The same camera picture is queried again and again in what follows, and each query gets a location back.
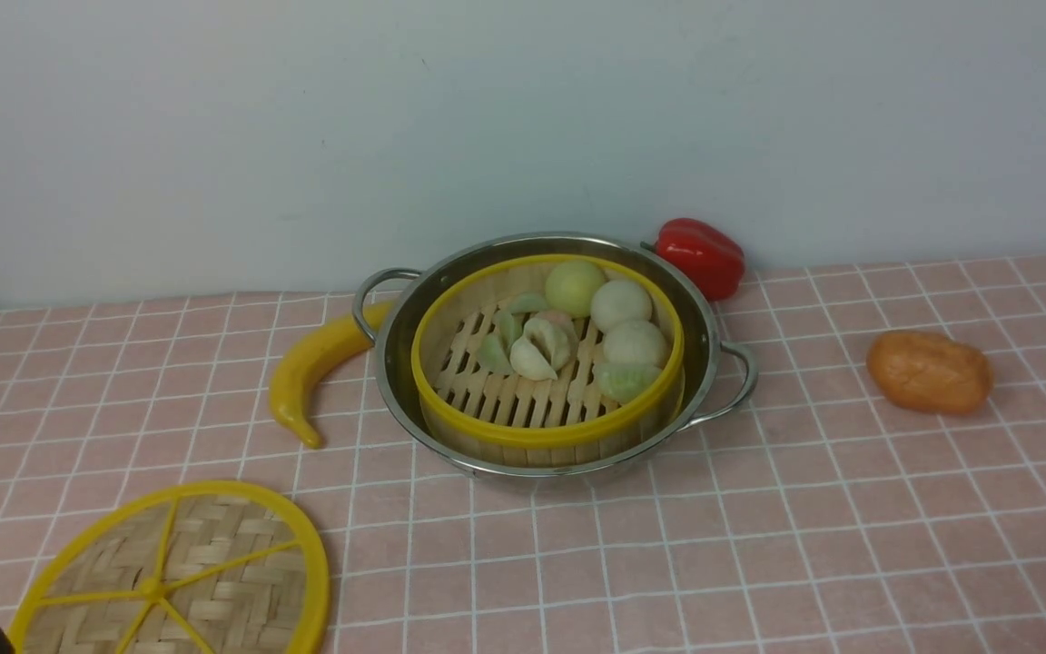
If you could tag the white steamed bun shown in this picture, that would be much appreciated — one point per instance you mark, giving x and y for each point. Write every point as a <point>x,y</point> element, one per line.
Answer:
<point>636,343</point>
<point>619,301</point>

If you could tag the white steamed bun upper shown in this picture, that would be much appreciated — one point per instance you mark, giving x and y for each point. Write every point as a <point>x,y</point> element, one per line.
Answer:
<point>619,301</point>

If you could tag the pink checkered tablecloth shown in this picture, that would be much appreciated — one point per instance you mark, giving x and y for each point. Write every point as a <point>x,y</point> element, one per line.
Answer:
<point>820,517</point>

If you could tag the white steamed bun lower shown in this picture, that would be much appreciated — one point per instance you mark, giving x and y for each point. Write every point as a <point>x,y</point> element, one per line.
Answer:
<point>636,343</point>

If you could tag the stainless steel pot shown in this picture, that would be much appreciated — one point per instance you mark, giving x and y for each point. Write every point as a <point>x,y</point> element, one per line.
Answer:
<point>390,306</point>

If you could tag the green steamed bun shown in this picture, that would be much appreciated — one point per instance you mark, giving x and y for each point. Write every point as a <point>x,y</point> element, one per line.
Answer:
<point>571,286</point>

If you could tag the yellow banana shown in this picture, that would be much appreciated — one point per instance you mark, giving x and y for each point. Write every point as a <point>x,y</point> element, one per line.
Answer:
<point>302,369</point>

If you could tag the red bell pepper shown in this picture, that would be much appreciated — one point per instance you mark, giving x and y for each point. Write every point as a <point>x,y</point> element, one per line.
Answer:
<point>713,262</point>

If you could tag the orange brown bread roll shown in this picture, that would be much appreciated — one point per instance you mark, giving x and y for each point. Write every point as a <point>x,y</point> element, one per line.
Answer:
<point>923,371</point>

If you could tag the yellow woven bamboo steamer lid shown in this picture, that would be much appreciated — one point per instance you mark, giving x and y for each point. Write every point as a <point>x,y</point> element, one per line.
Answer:
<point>204,567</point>

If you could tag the yellow rimmed bamboo steamer basket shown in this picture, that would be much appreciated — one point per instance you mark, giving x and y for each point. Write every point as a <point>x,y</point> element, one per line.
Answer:
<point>513,421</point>

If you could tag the pale green dumpling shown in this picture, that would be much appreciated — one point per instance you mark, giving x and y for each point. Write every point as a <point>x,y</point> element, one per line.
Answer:
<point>493,355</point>

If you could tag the pink white dumpling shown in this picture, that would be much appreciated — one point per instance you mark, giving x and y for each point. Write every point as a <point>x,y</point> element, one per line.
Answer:
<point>554,334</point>

